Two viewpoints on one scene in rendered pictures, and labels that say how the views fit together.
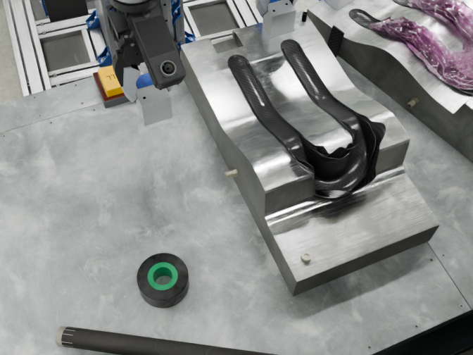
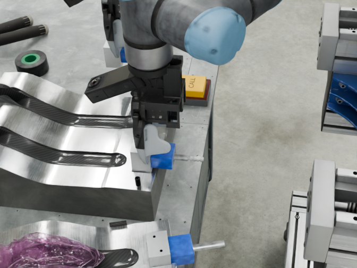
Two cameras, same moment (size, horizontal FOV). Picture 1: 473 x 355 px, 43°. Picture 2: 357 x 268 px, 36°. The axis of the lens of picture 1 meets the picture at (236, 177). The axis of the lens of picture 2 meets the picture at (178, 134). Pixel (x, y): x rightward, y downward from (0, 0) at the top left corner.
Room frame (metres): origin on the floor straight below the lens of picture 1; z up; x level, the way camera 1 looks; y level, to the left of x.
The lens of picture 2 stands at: (1.35, -0.60, 1.64)
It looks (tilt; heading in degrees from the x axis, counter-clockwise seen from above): 43 degrees down; 127
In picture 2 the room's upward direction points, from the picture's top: 3 degrees counter-clockwise
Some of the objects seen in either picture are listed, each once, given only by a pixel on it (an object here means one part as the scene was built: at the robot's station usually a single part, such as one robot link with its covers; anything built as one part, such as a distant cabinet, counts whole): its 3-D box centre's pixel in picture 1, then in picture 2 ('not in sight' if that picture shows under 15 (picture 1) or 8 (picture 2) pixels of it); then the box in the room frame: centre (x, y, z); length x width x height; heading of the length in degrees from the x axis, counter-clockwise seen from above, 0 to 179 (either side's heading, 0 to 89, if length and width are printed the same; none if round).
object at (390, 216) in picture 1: (300, 130); (44, 139); (0.64, -0.11, 0.87); 0.50 x 0.26 x 0.14; 26
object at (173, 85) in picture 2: not in sight; (156, 88); (0.90, -0.05, 1.07); 0.09 x 0.08 x 0.12; 26
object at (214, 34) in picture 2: not in sight; (206, 22); (1.00, -0.05, 1.23); 0.11 x 0.11 x 0.08; 84
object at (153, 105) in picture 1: (144, 84); (135, 52); (0.67, 0.16, 0.93); 0.13 x 0.05 x 0.05; 26
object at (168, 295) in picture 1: (163, 279); (32, 64); (0.37, 0.11, 0.82); 0.08 x 0.08 x 0.04
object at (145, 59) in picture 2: not in sight; (149, 46); (0.89, -0.05, 1.15); 0.08 x 0.08 x 0.05
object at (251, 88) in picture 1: (305, 104); (44, 125); (0.66, -0.11, 0.92); 0.35 x 0.16 x 0.09; 26
